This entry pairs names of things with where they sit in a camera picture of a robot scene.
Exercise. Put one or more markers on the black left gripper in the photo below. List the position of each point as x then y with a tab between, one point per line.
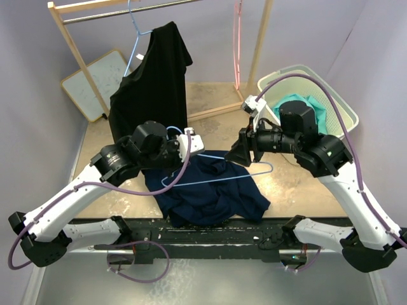
177	164

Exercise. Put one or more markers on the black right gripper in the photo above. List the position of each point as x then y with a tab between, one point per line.
248	140

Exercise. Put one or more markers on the light blue hanger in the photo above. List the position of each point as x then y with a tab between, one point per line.
223	159
138	34

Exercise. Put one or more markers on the navy blue t shirt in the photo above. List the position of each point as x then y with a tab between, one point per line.
212	203

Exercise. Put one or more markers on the pink wire hanger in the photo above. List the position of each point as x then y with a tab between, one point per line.
236	41

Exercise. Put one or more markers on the teal t shirt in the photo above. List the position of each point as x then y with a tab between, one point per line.
306	103

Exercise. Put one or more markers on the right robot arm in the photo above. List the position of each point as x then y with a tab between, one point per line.
371	242

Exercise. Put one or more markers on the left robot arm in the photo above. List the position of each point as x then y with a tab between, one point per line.
46	233

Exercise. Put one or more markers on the black hanging garment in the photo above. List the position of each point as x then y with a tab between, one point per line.
156	90

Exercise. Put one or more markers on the cream perforated laundry basket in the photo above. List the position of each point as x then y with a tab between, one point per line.
305	87

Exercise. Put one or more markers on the wooden clothes rack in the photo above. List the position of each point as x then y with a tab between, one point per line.
100	64

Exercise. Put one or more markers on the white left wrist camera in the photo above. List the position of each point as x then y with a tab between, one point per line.
189	141

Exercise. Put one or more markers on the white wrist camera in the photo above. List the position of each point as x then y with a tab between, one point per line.
256	109
189	141

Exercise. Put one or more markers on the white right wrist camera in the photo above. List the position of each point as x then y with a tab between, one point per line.
256	109

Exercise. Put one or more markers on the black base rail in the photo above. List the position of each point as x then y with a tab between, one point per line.
235	238

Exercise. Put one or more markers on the aluminium frame rail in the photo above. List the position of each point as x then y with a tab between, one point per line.
236	263

